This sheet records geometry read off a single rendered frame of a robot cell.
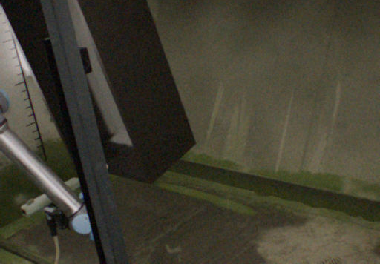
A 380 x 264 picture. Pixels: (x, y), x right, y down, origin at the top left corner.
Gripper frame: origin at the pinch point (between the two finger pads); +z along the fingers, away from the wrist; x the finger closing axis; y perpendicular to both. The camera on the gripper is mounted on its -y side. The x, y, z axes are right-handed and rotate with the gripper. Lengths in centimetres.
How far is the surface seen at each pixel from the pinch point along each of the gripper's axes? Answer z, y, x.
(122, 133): 28, 5, 74
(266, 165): -35, 32, 120
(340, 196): -84, 33, 114
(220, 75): 17, -2, 149
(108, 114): 35, -5, 74
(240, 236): -50, 45, 74
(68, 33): -96, -107, -39
